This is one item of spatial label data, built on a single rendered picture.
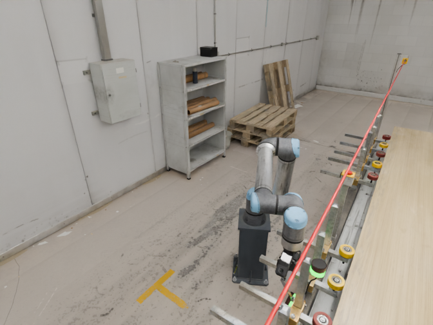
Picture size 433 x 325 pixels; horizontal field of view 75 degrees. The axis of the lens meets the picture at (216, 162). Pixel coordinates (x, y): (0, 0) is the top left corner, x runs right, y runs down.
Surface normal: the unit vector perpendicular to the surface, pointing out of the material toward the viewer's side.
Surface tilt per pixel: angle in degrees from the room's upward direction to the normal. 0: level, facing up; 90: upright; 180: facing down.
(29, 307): 0
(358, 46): 90
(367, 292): 0
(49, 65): 90
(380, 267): 0
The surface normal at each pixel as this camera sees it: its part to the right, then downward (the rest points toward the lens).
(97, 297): 0.00, -0.88
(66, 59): 0.80, 0.28
